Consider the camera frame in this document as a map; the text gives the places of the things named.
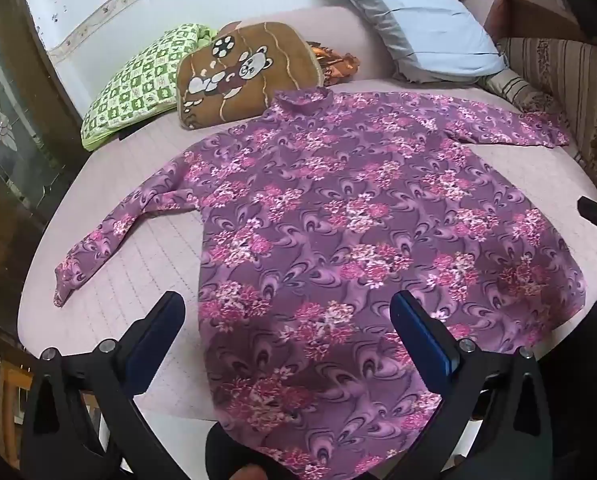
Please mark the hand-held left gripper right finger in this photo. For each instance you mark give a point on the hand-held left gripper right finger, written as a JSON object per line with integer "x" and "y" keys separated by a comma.
{"x": 421, "y": 332}

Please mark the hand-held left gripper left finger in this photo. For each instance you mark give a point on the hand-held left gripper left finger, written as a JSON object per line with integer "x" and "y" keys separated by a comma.
{"x": 151, "y": 340}

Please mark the purple floral long-sleeved shirt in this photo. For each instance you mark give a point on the purple floral long-sleeved shirt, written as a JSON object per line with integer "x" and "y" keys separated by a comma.
{"x": 328, "y": 210}

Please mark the beige ironing board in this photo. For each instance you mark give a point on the beige ironing board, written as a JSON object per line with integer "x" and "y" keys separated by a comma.
{"x": 143, "y": 270}

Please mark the striped beige sofa cushion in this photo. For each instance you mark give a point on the striped beige sofa cushion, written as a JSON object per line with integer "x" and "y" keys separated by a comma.
{"x": 568, "y": 90}

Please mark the brown cardboard box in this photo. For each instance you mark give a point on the brown cardboard box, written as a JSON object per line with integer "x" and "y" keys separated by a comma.
{"x": 533, "y": 10}

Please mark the wooden cabinet with glass door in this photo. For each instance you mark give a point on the wooden cabinet with glass door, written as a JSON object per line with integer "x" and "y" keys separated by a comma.
{"x": 18, "y": 160}

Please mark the green checkered pillow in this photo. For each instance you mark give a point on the green checkered pillow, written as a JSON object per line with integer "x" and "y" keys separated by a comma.
{"x": 138, "y": 90}

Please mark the light blue-grey pillow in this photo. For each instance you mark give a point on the light blue-grey pillow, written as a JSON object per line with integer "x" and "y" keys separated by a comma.
{"x": 428, "y": 25}

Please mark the orange brown cloth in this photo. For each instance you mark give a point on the orange brown cloth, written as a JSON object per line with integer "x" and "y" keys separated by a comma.
{"x": 338, "y": 65}

